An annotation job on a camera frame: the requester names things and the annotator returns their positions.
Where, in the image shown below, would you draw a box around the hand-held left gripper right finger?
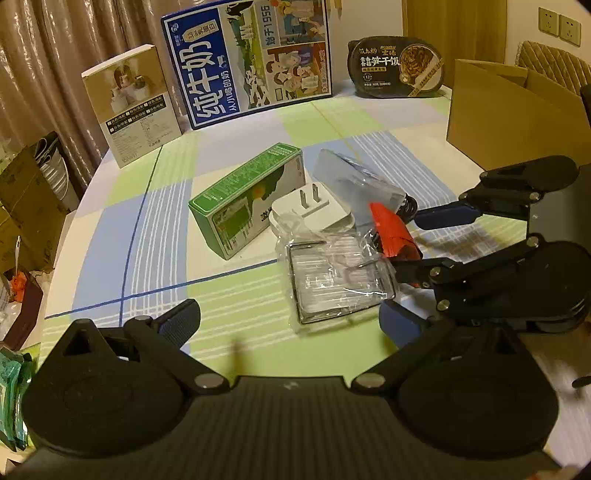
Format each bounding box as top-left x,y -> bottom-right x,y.
350,298 -> 523,394

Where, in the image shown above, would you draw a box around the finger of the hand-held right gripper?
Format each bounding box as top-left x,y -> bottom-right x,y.
413,155 -> 581,231
392,233 -> 548,315

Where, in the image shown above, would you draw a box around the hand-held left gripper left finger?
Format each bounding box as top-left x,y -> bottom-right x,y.
60,298 -> 228,394

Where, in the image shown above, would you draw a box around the red small packet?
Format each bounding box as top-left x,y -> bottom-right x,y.
369,202 -> 424,262

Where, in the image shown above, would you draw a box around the clear plastic blister packaging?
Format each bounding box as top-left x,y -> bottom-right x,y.
276,225 -> 399,326

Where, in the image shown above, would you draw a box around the clear plastic case blue label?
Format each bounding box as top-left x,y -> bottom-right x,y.
311,148 -> 410,219

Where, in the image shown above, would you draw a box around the green and white box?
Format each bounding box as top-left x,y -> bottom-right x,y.
188,143 -> 306,262

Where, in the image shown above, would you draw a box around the checked cloth desktop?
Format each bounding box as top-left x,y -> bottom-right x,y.
41,78 -> 591,386

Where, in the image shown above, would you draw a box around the white charger plug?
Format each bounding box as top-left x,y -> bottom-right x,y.
270,182 -> 356,239

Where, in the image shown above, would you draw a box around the black instant rice bowl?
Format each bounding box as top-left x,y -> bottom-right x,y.
346,35 -> 448,99

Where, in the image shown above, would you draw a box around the dark red tray box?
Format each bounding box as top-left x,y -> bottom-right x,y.
0,270 -> 45,352

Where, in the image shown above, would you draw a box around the teal snack packets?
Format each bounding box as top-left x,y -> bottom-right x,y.
0,345 -> 41,452

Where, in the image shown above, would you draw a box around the quilted chair back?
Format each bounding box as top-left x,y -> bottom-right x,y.
514,40 -> 591,96

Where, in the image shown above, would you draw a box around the wooden door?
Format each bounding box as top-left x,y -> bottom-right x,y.
405,0 -> 514,62

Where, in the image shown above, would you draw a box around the brown cardboard box with flaps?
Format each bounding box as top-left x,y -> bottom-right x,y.
0,145 -> 71,274

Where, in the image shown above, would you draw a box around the beige white product box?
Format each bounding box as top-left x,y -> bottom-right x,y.
81,44 -> 184,169

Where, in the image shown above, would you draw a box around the blue milk carton case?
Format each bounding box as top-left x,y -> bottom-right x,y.
160,0 -> 334,131

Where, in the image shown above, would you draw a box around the beige curtain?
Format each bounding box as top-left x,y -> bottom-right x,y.
0,0 -> 186,200

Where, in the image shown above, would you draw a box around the black cable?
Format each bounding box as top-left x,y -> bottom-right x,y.
396,193 -> 419,219

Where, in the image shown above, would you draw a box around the beige wall socket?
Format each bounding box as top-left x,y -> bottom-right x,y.
537,8 -> 560,34
558,13 -> 583,46

